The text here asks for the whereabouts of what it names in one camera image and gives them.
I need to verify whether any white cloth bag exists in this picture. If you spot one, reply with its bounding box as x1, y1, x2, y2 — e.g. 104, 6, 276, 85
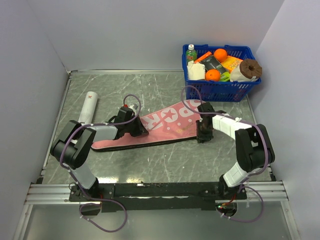
187, 60, 206, 81

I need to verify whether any yellow orange snack box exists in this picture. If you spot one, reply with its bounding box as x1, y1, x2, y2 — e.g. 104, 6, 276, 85
221, 55, 243, 73

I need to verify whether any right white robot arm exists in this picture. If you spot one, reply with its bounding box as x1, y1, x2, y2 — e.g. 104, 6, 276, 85
196, 102, 275, 199

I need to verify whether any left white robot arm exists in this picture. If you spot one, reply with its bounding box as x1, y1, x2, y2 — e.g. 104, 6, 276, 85
50, 106, 149, 201

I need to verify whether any blue plastic basket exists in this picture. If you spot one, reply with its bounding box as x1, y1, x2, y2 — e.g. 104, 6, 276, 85
181, 44, 262, 102

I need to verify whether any lime green packet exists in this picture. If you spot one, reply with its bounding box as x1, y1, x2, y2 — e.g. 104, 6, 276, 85
219, 71, 230, 82

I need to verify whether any white shuttlecock tube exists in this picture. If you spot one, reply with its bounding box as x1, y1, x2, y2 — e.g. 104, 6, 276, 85
78, 91, 98, 125

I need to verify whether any brown paper roll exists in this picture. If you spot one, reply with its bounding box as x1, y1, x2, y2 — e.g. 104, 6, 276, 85
230, 58, 263, 82

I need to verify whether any orange slim box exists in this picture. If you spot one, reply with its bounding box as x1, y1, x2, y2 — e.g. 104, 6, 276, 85
194, 51, 212, 64

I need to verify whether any orange fruit front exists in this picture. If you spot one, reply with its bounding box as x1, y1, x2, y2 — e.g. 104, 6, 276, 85
205, 69, 221, 82

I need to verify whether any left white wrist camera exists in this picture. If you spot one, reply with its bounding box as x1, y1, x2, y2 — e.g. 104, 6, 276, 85
123, 103, 139, 116

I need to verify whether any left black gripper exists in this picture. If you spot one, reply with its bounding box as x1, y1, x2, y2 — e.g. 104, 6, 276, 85
124, 114, 149, 137

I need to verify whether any orange fruit back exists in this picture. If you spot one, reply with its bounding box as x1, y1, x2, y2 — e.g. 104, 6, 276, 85
213, 48, 228, 63

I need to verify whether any orange fruit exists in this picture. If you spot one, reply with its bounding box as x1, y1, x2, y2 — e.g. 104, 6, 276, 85
205, 69, 221, 82
213, 48, 228, 63

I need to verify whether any black packet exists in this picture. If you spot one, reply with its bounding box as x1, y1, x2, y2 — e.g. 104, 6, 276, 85
200, 54, 227, 75

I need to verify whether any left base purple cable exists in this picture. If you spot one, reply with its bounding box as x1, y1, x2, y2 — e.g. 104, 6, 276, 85
74, 184, 128, 233

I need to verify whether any green drink bottle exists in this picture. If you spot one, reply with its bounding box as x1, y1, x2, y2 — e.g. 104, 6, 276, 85
185, 44, 197, 63

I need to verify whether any pink racket cover bag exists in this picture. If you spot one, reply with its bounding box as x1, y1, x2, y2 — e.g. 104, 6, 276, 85
91, 100, 201, 152

